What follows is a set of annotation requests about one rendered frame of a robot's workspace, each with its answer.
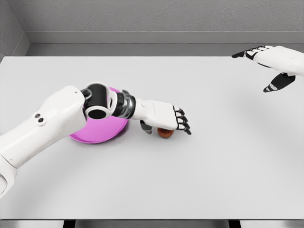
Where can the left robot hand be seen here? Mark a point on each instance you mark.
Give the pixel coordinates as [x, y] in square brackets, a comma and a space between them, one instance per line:
[161, 114]

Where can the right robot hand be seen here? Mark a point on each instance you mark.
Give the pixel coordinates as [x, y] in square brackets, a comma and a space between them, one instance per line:
[275, 58]

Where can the red-brown apple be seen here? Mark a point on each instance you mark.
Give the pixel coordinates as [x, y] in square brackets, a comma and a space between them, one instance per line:
[164, 133]

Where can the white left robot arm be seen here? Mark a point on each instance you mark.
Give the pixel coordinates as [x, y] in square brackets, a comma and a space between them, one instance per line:
[47, 118]

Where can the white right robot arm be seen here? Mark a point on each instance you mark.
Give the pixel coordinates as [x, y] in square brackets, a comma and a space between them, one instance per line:
[301, 63]

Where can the pink round plate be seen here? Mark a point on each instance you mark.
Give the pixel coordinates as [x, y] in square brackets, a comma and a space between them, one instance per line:
[104, 130]

